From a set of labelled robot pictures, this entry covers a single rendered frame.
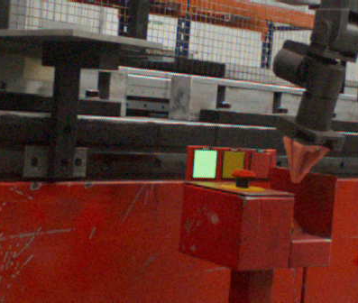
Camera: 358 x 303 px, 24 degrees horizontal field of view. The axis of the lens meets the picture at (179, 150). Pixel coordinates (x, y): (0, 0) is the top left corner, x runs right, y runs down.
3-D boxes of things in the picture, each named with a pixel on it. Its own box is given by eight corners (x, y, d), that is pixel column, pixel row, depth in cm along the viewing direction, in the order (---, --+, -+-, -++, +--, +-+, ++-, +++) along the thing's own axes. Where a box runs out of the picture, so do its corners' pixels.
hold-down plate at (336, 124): (327, 131, 199) (328, 118, 199) (308, 129, 203) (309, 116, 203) (390, 134, 221) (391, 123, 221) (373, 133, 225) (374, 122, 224)
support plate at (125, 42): (72, 35, 117) (73, 28, 117) (-29, 35, 135) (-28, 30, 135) (162, 49, 130) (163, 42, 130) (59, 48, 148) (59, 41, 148)
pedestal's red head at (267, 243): (238, 271, 126) (248, 154, 125) (177, 252, 139) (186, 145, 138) (330, 265, 138) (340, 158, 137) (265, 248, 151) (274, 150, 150)
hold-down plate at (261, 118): (217, 123, 170) (218, 109, 170) (197, 122, 174) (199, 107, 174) (303, 129, 192) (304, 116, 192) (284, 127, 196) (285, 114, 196)
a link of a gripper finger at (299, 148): (291, 171, 144) (306, 121, 142) (318, 188, 139) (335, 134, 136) (261, 170, 140) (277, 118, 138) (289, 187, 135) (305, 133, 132)
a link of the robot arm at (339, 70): (331, 61, 129) (355, 65, 133) (301, 50, 134) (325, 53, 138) (319, 104, 131) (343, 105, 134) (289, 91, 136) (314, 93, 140)
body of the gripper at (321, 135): (302, 127, 142) (314, 86, 140) (344, 148, 135) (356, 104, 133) (274, 125, 138) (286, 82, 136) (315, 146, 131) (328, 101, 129)
